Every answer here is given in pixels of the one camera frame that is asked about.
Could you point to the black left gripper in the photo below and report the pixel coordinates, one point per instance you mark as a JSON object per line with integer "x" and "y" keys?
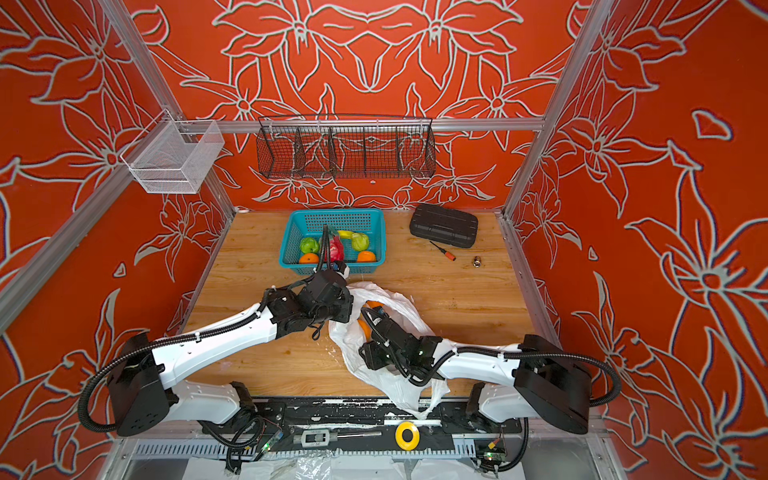
{"x": 345, "y": 316}

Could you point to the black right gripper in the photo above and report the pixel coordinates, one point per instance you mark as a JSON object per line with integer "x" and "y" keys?
{"x": 368, "y": 351}

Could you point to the orange fruit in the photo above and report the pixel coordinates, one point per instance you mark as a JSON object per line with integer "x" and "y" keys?
{"x": 366, "y": 256}
{"x": 309, "y": 258}
{"x": 367, "y": 331}

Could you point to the white plastic bag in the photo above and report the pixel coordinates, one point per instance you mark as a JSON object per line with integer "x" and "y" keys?
{"x": 349, "y": 337}

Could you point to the red dragon fruit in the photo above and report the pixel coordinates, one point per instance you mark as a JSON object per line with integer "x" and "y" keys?
{"x": 336, "y": 250}

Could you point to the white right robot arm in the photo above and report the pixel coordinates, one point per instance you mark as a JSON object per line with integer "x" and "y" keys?
{"x": 533, "y": 378}

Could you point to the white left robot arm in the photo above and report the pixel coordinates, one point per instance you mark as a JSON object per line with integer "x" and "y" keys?
{"x": 149, "y": 382}

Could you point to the teal plastic basket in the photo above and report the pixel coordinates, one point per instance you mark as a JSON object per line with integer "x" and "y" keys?
{"x": 323, "y": 223}

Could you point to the yellow tape roll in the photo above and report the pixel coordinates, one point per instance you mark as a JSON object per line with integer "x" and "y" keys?
{"x": 407, "y": 436}

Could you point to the black plastic tool case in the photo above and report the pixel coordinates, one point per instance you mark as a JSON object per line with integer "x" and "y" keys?
{"x": 444, "y": 225}

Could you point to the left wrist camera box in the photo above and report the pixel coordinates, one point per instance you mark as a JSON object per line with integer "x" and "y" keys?
{"x": 325, "y": 293}

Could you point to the red handled screwdriver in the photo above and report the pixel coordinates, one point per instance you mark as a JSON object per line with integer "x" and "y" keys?
{"x": 450, "y": 256}

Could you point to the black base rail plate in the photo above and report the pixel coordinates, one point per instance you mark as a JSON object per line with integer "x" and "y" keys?
{"x": 451, "y": 416}

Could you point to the black wire wall basket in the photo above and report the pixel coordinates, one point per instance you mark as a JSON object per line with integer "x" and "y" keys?
{"x": 352, "y": 147}

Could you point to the white wire wall basket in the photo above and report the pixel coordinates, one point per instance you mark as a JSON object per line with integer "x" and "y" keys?
{"x": 165, "y": 158}

